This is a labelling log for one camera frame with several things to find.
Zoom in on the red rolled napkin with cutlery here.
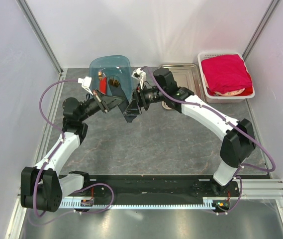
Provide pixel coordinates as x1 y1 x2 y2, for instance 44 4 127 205
98 71 107 94

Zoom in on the stainless steel tray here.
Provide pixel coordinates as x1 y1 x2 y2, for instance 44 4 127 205
159 64 206 102

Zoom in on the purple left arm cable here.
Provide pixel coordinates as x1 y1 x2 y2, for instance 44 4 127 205
33 78 85 219

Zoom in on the slotted grey cable duct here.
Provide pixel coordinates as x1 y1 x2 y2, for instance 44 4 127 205
59 197 229 210

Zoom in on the blue transparent plastic container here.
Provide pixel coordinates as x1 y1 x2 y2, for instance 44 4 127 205
89 55 133 100

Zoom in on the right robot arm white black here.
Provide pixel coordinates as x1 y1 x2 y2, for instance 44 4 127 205
124 68 256 196

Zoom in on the black paper napkin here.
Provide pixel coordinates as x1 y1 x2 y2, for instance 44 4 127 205
107 76 138 123

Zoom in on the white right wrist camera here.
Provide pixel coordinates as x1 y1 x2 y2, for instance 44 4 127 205
131 68 146 89

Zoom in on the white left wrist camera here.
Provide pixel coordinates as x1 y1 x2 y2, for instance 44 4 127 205
78 76 93 95

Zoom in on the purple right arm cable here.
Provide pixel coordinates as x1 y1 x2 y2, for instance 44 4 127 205
140 65 276 216

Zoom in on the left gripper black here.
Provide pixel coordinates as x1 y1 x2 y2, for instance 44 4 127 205
78 88 124 122

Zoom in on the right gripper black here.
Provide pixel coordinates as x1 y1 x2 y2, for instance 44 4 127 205
123 83 166 117

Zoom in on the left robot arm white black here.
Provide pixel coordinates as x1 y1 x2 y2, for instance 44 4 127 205
20 87 128 212

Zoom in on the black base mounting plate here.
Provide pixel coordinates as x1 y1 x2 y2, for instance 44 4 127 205
68 175 241 205

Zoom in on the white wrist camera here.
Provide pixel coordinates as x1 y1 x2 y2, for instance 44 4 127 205
78 76 93 95
131 68 146 89

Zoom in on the aluminium frame rail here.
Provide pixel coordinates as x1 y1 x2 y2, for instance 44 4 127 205
238 179 283 200

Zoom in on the gold fork green handle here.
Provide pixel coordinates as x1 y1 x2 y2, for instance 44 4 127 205
108 77 120 88

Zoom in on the red folded cloth stack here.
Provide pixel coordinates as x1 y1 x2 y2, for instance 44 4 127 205
201 54 254 97

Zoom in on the white plastic basket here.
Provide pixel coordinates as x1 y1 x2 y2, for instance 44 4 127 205
197 50 255 103

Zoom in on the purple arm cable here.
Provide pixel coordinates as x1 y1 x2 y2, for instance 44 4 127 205
33 78 85 219
140 65 276 216

